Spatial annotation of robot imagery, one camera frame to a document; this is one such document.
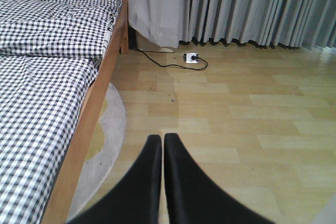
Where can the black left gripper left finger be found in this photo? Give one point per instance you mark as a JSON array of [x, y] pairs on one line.
[[136, 197]]

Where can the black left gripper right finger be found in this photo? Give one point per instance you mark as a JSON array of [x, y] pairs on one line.
[[192, 197]]

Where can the grey round rug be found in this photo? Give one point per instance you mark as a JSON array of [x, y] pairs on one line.
[[103, 151]]

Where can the white floor power socket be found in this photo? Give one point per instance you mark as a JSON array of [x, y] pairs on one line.
[[191, 57]]

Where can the checkered black white duvet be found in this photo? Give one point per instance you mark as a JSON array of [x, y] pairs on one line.
[[50, 54]]

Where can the white sheer curtain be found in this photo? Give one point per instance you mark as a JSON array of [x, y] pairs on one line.
[[162, 22]]

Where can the grey pleated curtain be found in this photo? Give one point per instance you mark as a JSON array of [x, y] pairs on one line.
[[292, 23]]

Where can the wooden bed frame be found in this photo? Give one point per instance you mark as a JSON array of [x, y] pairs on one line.
[[65, 185]]

